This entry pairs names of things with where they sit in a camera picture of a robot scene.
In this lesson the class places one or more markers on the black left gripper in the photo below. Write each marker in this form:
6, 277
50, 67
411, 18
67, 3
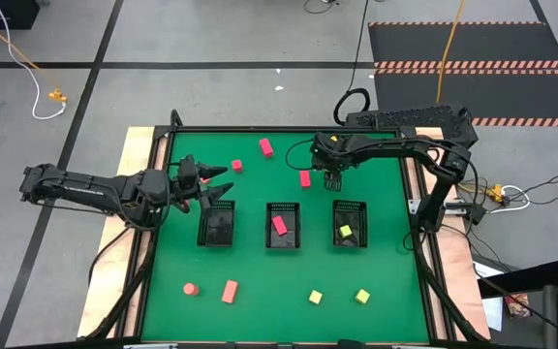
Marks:
187, 177

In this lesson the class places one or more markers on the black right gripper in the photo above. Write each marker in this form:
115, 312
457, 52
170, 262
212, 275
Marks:
330, 152

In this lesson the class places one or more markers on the small red cylinder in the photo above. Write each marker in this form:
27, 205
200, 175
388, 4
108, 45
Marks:
205, 180

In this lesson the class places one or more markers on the long pink block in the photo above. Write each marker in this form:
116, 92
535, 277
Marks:
279, 225
266, 147
305, 179

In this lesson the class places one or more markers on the small pink cube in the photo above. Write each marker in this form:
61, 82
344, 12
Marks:
237, 165

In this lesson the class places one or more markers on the long salmon block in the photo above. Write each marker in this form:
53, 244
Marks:
229, 291

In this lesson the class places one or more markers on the yellow-green cube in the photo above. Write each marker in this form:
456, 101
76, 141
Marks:
362, 296
345, 231

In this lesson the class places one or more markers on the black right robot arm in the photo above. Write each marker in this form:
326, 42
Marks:
390, 148

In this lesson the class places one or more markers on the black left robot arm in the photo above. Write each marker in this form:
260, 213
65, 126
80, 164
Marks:
90, 186

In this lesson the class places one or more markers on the black plastic mesh basket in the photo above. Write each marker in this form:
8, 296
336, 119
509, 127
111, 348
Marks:
291, 240
218, 228
359, 218

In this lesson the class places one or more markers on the light wooden board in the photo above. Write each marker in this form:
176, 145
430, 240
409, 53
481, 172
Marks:
136, 145
458, 262

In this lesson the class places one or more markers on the black perforated computer case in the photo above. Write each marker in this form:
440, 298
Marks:
405, 117

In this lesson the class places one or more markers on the green table mat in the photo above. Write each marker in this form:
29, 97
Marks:
269, 271

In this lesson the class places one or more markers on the black hazard-striped floor mat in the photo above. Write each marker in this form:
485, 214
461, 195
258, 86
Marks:
453, 43
502, 94

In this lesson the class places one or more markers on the white paper sheet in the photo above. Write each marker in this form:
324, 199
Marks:
489, 310

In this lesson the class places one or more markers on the colourful snack packet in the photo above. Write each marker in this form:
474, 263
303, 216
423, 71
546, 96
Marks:
517, 305

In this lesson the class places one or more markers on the black metal table frame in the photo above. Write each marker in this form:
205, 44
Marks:
284, 129

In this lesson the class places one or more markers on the silver metal bracket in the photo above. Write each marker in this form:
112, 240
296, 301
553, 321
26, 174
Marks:
414, 206

